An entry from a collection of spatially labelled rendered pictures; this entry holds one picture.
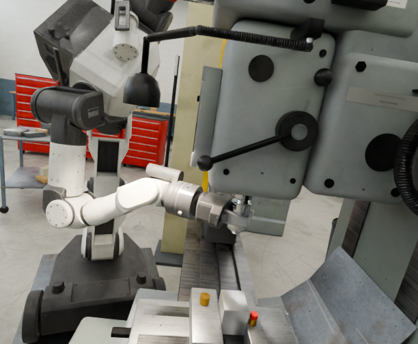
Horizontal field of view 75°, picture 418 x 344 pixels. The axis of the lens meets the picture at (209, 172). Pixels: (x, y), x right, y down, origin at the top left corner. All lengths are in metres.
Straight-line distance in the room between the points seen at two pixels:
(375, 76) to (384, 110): 0.06
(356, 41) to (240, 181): 0.31
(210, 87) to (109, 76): 0.36
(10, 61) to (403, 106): 11.34
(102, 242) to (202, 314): 0.91
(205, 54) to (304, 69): 1.85
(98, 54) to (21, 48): 10.49
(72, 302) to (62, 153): 0.75
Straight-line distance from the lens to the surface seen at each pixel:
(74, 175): 0.82
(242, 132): 0.50
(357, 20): 0.55
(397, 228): 0.78
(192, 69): 2.33
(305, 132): 0.50
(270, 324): 0.72
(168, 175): 0.69
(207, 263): 0.98
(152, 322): 0.67
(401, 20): 0.59
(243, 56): 0.50
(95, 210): 0.79
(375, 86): 0.56
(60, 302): 1.39
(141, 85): 0.55
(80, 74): 0.87
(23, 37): 11.34
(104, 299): 1.38
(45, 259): 2.02
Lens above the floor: 1.48
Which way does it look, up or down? 15 degrees down
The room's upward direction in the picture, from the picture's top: 9 degrees clockwise
